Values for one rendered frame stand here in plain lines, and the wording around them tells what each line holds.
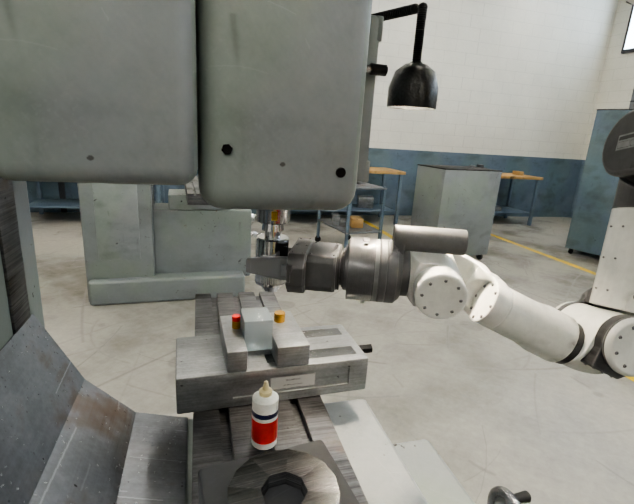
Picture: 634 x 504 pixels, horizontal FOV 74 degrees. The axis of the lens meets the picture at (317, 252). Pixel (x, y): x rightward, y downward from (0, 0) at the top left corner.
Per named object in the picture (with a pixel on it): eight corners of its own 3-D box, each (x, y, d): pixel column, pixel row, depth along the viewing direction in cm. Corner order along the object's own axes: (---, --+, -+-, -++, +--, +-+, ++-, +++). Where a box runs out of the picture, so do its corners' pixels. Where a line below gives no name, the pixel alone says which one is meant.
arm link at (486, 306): (399, 265, 64) (474, 303, 66) (403, 294, 56) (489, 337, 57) (422, 230, 62) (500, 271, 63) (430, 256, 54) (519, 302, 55)
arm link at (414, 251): (373, 282, 65) (447, 289, 64) (373, 321, 55) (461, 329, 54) (380, 213, 60) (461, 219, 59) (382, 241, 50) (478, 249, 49)
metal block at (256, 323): (266, 334, 83) (266, 306, 82) (272, 349, 78) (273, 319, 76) (239, 336, 82) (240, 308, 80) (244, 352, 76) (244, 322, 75)
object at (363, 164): (358, 179, 62) (372, 22, 57) (368, 182, 59) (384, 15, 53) (333, 178, 61) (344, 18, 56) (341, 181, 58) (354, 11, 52)
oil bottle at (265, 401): (274, 431, 69) (277, 372, 66) (279, 449, 65) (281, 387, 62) (249, 434, 68) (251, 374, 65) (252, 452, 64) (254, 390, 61)
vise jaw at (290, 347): (289, 327, 90) (290, 310, 89) (309, 364, 76) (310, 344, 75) (261, 330, 88) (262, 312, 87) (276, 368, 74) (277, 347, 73)
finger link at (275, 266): (247, 253, 58) (291, 256, 57) (246, 274, 59) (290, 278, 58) (243, 256, 56) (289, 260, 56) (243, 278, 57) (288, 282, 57)
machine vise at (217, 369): (339, 351, 95) (343, 306, 92) (365, 389, 82) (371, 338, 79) (177, 368, 85) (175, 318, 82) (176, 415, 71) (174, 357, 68)
